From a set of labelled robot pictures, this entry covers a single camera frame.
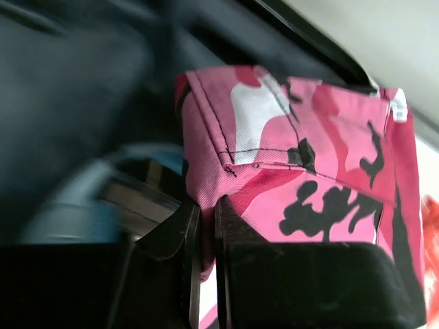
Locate light blue headphones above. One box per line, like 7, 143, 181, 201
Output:
19, 143, 183, 245

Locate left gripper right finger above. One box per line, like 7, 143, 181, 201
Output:
214, 196, 426, 328

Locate orange white tie-dye garment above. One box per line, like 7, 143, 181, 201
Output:
421, 197, 439, 328

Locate pink camouflage garment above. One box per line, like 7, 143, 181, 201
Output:
175, 66, 426, 326

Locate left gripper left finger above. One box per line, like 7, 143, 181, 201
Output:
1, 200, 200, 328

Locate black space-print suitcase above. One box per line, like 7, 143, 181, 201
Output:
1, 1, 372, 245

